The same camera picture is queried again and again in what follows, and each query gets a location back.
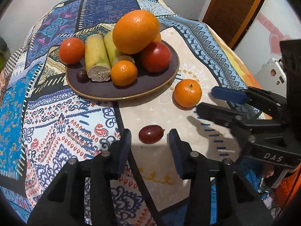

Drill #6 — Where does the cut banana half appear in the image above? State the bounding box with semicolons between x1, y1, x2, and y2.
85;34;111;82

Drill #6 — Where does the orange yellow fleece blanket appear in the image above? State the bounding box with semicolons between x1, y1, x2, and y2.
199;24;261;108

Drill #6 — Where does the right hand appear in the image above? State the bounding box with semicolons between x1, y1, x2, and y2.
263;164;274;178

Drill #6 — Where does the red tomato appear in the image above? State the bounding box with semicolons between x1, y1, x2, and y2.
59;37;85;65
140;41;171;73

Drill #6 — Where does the dark red grape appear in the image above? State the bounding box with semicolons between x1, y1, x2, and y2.
76;69;89;83

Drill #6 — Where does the dark purple plate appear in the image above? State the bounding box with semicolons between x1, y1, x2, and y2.
65;41;180;102

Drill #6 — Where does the large plain orange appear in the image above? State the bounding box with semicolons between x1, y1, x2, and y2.
112;10;160;55

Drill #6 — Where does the small mandarin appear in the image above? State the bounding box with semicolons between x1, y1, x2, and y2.
111;60;138;87
173;79;202;108

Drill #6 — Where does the brown wooden door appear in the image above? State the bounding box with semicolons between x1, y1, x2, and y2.
203;0;264;49

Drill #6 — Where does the blue patchwork bedspread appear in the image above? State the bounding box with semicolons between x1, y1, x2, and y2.
1;0;249;222

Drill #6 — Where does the orange with Dole sticker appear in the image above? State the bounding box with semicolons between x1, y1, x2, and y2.
154;33;161;42

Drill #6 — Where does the beige embroidered cloth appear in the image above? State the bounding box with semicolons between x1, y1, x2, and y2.
119;27;240;211

